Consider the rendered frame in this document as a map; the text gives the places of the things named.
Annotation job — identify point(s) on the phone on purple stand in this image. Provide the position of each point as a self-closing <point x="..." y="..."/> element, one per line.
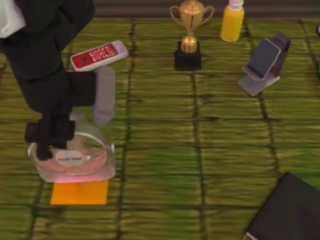
<point x="260" y="85"/>

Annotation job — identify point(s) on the translucent pale purple tube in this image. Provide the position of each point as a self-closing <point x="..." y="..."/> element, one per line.
<point x="105" y="95"/>

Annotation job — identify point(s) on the black box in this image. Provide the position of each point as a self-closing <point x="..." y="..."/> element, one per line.
<point x="287" y="212"/>

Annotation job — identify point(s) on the grey smartphone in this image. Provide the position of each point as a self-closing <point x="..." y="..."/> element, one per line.
<point x="264" y="58"/>

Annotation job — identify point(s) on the small dark object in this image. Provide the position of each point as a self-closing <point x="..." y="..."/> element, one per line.
<point x="318" y="29"/>

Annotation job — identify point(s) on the green bamboo mat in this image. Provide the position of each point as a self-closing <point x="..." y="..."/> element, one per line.
<point x="187" y="150"/>

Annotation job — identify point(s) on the yellow bottle with white cap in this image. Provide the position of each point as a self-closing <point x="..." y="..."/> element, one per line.
<point x="232" y="23"/>

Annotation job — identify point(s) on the orange sticky note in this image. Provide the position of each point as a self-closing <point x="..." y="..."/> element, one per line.
<point x="80" y="193"/>

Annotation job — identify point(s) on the red and white remote control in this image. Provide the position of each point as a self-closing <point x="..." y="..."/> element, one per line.
<point x="98" y="55"/>

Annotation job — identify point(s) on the gold trophy with black base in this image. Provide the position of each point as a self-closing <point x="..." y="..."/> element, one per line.
<point x="191" y="30"/>

